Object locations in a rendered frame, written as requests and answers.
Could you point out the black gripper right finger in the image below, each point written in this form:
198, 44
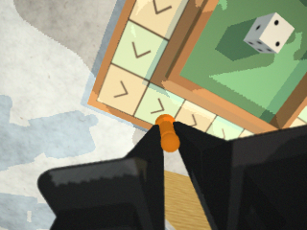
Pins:
216, 166

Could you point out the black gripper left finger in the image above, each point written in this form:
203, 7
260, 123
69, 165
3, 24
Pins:
138, 178

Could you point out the orange pawn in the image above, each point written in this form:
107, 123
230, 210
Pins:
169, 140

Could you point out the white die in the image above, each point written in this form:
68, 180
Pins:
269, 33

